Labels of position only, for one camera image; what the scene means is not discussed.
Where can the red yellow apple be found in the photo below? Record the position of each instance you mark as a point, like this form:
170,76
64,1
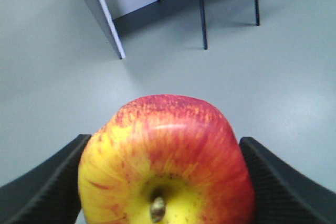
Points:
165,159

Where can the grey panel board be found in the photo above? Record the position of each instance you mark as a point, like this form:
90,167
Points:
102,14

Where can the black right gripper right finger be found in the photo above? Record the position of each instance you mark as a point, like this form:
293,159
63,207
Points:
284,195

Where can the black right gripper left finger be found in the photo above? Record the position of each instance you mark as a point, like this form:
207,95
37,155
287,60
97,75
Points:
49,192

